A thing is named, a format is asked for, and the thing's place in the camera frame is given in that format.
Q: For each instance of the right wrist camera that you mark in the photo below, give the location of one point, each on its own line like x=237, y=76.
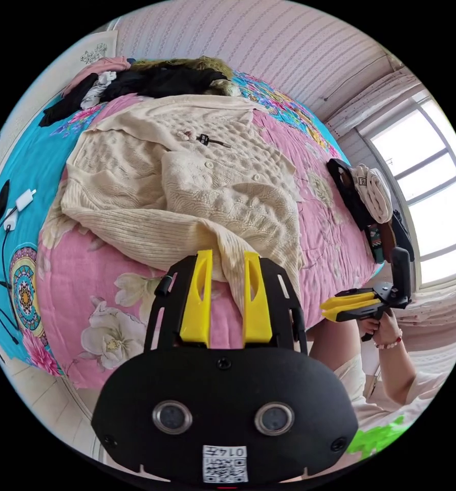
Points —
x=400, y=268

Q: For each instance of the black oval device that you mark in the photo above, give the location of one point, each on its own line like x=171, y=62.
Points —
x=2, y=199

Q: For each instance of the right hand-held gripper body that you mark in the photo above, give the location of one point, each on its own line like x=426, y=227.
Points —
x=392, y=299

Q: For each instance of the beige knitted shirt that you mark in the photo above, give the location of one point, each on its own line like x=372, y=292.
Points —
x=212, y=184

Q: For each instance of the pile of folded clothes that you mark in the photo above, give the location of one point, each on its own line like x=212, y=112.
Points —
x=377, y=195

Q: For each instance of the bed with floral quilt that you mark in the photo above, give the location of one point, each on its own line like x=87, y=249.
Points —
x=78, y=268

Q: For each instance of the person's right hand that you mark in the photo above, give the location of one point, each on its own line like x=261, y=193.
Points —
x=385, y=330

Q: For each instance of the window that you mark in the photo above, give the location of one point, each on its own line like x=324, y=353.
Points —
x=435, y=192

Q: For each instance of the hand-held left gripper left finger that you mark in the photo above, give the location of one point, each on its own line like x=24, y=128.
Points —
x=196, y=303

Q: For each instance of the person's body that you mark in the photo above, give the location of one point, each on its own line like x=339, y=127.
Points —
x=329, y=345

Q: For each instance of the white charger plug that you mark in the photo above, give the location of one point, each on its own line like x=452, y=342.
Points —
x=11, y=220
x=25, y=200

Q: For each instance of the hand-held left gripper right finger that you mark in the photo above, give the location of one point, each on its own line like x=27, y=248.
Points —
x=257, y=307

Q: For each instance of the person's right forearm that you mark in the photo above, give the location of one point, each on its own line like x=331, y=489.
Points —
x=398, y=368

